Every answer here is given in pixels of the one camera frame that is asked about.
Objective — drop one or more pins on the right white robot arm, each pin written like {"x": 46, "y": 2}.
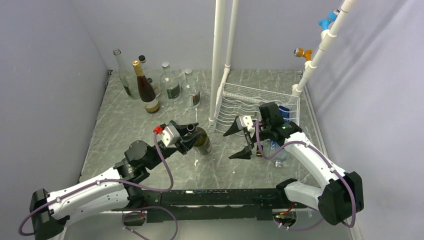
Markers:
{"x": 314, "y": 159}

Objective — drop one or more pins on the blue pipe nozzle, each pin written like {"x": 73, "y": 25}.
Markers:
{"x": 331, "y": 17}

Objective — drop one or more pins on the dark bottle gold foil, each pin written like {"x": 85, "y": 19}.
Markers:
{"x": 146, "y": 91}

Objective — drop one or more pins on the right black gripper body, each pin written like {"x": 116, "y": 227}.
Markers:
{"x": 263, "y": 132}

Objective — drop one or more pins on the thick white vertical pipe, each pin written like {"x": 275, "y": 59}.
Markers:
{"x": 219, "y": 17}

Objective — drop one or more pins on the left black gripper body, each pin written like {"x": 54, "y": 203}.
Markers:
{"x": 179, "y": 146}

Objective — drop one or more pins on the clear bottle white label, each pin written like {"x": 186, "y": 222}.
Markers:
{"x": 151, "y": 75}

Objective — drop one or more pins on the clear bottle silver cap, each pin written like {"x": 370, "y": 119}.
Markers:
{"x": 170, "y": 83}

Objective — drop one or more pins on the dark bottle grey foil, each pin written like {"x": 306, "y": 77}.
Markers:
{"x": 203, "y": 144}

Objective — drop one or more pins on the orange pipe nozzle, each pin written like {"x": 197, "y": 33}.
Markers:
{"x": 300, "y": 52}

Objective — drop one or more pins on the aluminium frame rail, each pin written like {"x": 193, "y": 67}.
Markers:
{"x": 334, "y": 203}

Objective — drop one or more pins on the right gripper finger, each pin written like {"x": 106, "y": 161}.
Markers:
{"x": 235, "y": 127}
{"x": 244, "y": 154}

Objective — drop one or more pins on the clear bottle dark green label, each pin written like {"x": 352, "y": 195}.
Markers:
{"x": 191, "y": 90}

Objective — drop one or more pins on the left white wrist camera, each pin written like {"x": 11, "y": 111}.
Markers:
{"x": 168, "y": 134}

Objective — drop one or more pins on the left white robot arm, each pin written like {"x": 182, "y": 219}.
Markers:
{"x": 115, "y": 188}

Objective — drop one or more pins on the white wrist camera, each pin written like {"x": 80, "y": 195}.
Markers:
{"x": 245, "y": 123}
{"x": 168, "y": 134}

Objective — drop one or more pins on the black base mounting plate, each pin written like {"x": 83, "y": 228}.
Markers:
{"x": 261, "y": 204}

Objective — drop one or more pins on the slanted white pipe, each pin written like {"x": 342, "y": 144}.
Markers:
{"x": 327, "y": 38}

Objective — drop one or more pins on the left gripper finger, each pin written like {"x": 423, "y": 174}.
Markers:
{"x": 184, "y": 128}
{"x": 189, "y": 140}

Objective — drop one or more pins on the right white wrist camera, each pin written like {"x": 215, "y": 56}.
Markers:
{"x": 245, "y": 123}

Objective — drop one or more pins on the white wire wine rack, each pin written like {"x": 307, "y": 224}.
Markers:
{"x": 237, "y": 100}

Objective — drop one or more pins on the blue labelled water bottle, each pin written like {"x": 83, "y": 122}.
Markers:
{"x": 271, "y": 147}

